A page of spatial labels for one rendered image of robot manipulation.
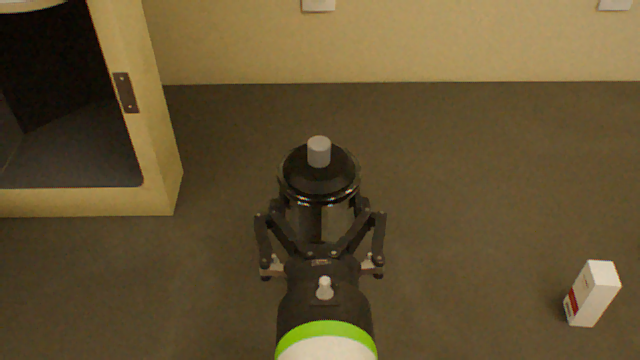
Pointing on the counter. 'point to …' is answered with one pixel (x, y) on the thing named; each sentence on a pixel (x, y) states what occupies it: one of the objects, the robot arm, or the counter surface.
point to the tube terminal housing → (135, 33)
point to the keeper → (126, 93)
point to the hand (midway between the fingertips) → (319, 197)
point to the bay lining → (47, 69)
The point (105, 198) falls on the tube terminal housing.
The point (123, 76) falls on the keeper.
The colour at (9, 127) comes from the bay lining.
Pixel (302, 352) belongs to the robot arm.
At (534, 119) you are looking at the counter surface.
